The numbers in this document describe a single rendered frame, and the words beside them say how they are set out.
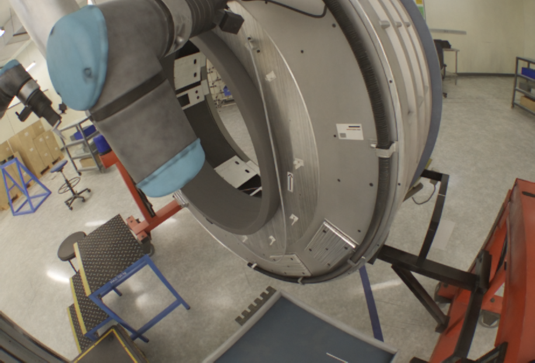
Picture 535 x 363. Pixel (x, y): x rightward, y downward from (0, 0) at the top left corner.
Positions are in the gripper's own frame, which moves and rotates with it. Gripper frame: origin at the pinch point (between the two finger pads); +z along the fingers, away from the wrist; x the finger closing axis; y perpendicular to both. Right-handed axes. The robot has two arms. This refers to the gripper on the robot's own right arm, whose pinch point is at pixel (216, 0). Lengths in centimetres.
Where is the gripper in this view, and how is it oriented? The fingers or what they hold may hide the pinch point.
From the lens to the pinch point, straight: 53.8
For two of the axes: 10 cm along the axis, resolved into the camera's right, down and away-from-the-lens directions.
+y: 8.4, 5.2, 1.6
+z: 2.5, -6.4, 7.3
